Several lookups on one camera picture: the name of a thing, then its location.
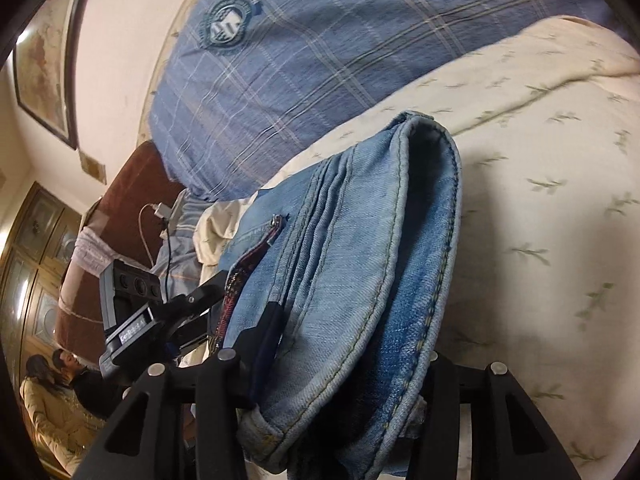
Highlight cream leaf-print quilt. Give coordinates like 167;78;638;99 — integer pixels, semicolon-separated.
218;15;639;479

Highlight framed map picture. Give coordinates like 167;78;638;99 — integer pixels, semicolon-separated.
13;0;88;150

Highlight white power strip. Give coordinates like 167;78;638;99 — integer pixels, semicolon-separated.
160;191;186;240

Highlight white charger with cable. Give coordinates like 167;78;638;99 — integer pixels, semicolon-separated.
137;203;166;268

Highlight grey striped bedsheet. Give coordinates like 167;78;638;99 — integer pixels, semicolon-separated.
152;190;220;300

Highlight pink towel on headboard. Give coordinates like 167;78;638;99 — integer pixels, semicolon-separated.
72;226;113;278

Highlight black cable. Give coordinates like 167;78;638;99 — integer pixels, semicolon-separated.
158;231;174;306

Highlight person in beige coat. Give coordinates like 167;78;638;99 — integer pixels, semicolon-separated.
18;354;105;476

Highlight blue denim jeans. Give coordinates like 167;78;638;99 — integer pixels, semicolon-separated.
220;112;461;479

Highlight small wall plaque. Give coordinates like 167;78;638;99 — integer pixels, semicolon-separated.
78;151;107;185

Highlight wooden cabinet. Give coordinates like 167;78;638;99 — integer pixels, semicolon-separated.
1;183;80;374

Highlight brown headboard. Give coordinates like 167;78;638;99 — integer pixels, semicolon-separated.
54;141;183;365

